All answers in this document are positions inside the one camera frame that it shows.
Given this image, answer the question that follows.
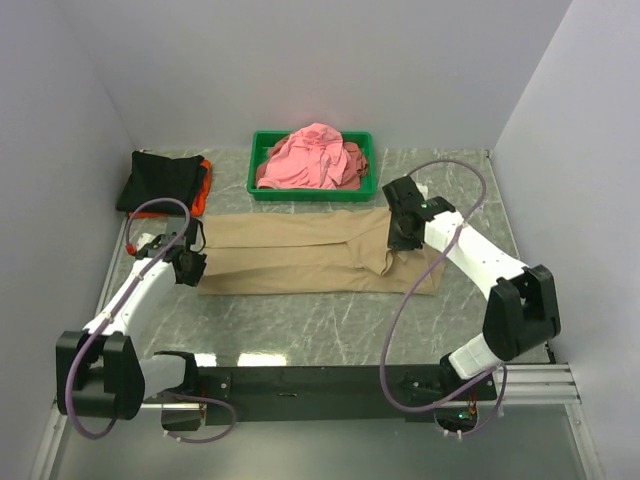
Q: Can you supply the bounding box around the pink t shirt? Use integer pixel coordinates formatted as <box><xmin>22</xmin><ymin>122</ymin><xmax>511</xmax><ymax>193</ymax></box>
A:
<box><xmin>255</xmin><ymin>123</ymin><xmax>351</xmax><ymax>190</ymax></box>

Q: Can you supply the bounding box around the orange folded t shirt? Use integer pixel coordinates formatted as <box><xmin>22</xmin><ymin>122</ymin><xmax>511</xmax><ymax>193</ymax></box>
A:
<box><xmin>127</xmin><ymin>156</ymin><xmax>213</xmax><ymax>220</ymax></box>

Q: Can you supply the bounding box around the beige t shirt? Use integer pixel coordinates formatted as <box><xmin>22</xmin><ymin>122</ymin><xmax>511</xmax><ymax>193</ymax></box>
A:
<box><xmin>198</xmin><ymin>207</ymin><xmax>445</xmax><ymax>295</ymax></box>

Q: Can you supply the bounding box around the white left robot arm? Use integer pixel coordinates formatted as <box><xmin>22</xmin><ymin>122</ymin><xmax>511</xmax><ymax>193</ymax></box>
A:
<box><xmin>55</xmin><ymin>218</ymin><xmax>206</xmax><ymax>420</ymax></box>

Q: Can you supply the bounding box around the green plastic bin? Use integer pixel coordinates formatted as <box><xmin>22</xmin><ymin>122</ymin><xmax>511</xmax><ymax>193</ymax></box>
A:
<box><xmin>246</xmin><ymin>130</ymin><xmax>377</xmax><ymax>203</ymax></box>

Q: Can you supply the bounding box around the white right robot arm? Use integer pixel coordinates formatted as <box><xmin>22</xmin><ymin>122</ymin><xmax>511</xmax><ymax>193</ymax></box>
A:
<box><xmin>383</xmin><ymin>176</ymin><xmax>561</xmax><ymax>399</ymax></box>

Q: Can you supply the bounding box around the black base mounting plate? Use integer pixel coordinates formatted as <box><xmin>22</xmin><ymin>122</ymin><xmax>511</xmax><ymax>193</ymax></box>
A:
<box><xmin>195</xmin><ymin>364</ymin><xmax>497</xmax><ymax>422</ymax></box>

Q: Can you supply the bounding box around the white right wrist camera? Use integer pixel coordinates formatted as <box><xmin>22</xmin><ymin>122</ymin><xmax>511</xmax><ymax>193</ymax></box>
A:
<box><xmin>416</xmin><ymin>183</ymin><xmax>429</xmax><ymax>198</ymax></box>

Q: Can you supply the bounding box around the dusty rose t shirt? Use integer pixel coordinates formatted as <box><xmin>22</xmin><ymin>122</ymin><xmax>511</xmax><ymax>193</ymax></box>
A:
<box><xmin>256</xmin><ymin>135</ymin><xmax>368</xmax><ymax>190</ymax></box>

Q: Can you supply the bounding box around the black folded t shirt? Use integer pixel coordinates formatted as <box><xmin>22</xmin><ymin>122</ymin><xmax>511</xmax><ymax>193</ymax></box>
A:
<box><xmin>115</xmin><ymin>149</ymin><xmax>206</xmax><ymax>217</ymax></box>

